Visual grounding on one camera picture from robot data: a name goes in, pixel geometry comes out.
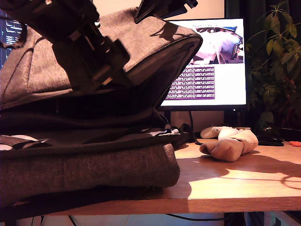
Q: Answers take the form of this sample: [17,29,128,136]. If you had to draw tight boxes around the black wallet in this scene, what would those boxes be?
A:
[256,135,285,147]

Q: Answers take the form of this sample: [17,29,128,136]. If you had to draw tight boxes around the white oval mouse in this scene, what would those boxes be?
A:
[200,126,221,139]

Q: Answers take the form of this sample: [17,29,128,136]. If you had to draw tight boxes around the monitor with dark code screen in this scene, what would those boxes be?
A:
[0,14,28,69]

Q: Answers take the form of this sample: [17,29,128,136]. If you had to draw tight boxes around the dark table leg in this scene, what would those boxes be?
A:
[224,212,246,226]

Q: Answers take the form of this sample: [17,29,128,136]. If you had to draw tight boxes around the black monitor cable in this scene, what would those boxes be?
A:
[189,110,203,145]

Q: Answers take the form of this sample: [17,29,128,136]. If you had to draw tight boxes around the monitor with white screen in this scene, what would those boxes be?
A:
[159,18,247,128]

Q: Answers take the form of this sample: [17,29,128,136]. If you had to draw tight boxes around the green leafy houseplant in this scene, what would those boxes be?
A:
[244,1,301,132]

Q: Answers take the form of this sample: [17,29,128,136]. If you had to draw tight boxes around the thick black cable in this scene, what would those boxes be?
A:
[164,213,226,222]

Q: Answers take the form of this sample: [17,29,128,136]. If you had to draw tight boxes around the beige pair of socks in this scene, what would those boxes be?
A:
[199,130,259,163]

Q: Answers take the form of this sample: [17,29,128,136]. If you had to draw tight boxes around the grey fabric backpack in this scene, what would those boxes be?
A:
[0,7,204,221]

